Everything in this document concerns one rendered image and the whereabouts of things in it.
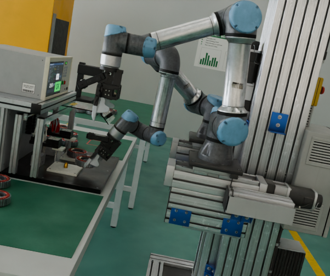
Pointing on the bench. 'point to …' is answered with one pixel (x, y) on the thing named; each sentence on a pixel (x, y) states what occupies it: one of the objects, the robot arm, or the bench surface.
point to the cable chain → (30, 125)
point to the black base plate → (80, 184)
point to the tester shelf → (22, 102)
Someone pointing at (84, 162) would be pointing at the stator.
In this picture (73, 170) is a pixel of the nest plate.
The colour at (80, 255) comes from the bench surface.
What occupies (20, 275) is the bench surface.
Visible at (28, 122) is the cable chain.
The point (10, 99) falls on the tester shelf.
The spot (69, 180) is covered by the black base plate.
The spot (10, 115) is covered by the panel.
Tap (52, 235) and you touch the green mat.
